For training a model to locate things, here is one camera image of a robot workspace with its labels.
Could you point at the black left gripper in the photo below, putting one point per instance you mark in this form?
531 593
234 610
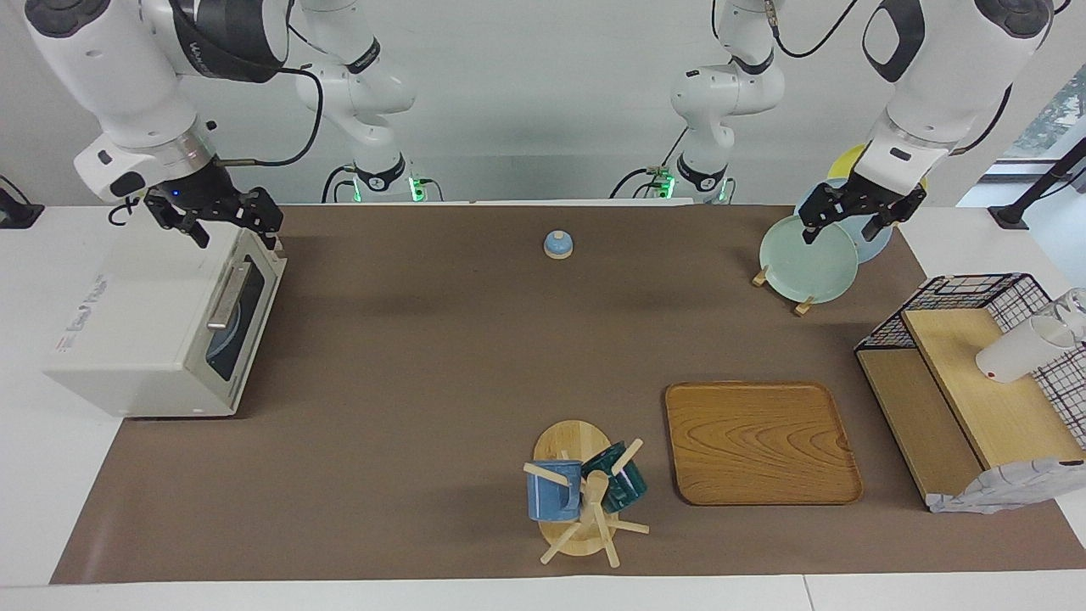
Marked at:
872 195

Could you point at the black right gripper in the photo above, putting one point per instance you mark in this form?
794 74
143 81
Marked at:
210 191

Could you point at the light blue plate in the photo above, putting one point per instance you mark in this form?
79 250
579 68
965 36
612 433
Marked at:
225 344

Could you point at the white toaster oven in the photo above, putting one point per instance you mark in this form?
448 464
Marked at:
136 322

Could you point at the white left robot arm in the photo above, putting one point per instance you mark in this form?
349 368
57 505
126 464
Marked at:
942 68

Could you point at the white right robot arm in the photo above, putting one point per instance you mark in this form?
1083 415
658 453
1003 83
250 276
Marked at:
110 68

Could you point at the grey blue upright plate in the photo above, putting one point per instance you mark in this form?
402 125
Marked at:
878 246

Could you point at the yellow plate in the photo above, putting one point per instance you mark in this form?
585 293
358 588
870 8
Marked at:
847 163

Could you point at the pale green plate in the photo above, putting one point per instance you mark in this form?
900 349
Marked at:
810 267

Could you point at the wooden plate rack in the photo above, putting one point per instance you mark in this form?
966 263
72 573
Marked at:
759 276

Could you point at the black clamp stand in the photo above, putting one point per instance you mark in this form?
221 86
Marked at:
1010 216

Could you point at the black desk device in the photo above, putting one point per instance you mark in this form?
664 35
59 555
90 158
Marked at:
17 216

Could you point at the white plastic cup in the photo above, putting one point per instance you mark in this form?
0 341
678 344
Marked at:
1014 352

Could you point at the clear glass cup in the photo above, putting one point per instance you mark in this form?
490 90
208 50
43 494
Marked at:
1076 301

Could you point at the wooden step shelf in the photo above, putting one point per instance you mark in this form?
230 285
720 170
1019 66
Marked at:
1001 407

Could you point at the square wooden tray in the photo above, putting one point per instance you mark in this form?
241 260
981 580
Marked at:
764 445

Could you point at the brown table mat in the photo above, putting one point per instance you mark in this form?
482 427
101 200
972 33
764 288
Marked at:
382 424

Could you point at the small blue dome bell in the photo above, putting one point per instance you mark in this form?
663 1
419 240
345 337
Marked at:
558 246

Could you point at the white patterned cloth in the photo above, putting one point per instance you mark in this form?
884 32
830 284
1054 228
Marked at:
1018 485

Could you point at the dark green mug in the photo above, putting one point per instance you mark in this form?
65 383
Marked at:
629 488

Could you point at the wooden mug tree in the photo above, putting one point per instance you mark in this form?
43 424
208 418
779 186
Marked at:
570 441

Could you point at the blue ceramic mug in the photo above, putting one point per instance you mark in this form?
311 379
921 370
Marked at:
551 499

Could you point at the window with dark frame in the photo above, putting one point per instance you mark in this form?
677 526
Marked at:
1056 119

